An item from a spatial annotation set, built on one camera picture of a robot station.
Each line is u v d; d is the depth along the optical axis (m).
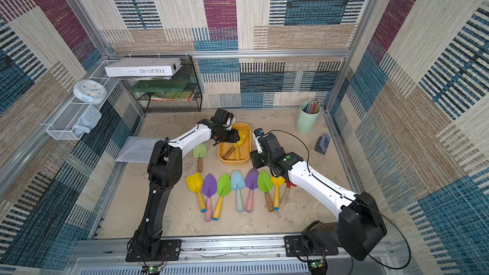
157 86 0.99
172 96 0.99
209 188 0.89
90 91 0.75
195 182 0.91
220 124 0.83
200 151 1.00
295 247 0.73
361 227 0.41
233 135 0.92
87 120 0.68
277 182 0.91
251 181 0.90
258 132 0.74
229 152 0.99
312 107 1.00
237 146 1.02
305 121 1.00
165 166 0.59
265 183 0.90
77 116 0.73
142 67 0.79
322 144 0.99
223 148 1.02
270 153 0.62
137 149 1.03
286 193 0.87
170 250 0.73
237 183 0.90
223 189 0.89
